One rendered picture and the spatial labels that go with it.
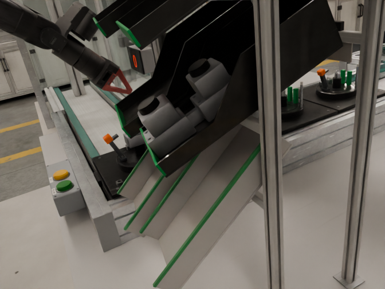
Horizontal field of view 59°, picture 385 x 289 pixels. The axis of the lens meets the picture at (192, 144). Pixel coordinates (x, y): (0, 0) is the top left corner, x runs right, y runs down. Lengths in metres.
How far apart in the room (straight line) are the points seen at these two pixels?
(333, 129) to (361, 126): 0.56
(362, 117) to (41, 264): 0.74
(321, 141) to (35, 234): 0.85
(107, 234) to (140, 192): 0.14
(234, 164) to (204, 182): 0.07
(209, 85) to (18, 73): 5.72
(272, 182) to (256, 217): 0.42
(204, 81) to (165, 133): 0.09
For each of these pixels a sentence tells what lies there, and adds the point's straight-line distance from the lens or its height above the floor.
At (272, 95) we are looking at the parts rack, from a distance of 0.40.
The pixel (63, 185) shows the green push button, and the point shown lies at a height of 0.97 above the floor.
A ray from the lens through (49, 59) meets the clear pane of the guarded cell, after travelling 2.19.
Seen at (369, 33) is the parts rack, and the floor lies 1.31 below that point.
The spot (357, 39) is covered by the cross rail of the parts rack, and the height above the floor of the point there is 1.30.
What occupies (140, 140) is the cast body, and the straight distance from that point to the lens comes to 0.91.
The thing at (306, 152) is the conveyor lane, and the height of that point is 0.90.
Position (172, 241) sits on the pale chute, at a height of 1.01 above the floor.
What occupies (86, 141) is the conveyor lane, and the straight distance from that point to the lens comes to 1.24.
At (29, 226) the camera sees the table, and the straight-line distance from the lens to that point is 1.06.
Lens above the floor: 1.41
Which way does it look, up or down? 26 degrees down
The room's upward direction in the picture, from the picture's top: 9 degrees counter-clockwise
